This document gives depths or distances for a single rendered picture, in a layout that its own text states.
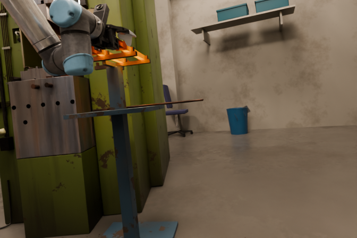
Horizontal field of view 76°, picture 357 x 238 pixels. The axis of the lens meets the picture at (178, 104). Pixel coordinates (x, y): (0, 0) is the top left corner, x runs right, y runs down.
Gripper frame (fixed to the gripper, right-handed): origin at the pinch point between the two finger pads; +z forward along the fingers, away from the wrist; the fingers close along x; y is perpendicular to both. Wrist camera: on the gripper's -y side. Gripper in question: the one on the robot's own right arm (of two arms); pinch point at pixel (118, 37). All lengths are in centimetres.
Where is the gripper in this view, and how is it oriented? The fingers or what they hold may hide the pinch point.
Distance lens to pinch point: 98.8
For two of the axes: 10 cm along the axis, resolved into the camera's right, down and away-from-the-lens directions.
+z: 1.6, -0.3, 9.9
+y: 1.0, 9.9, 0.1
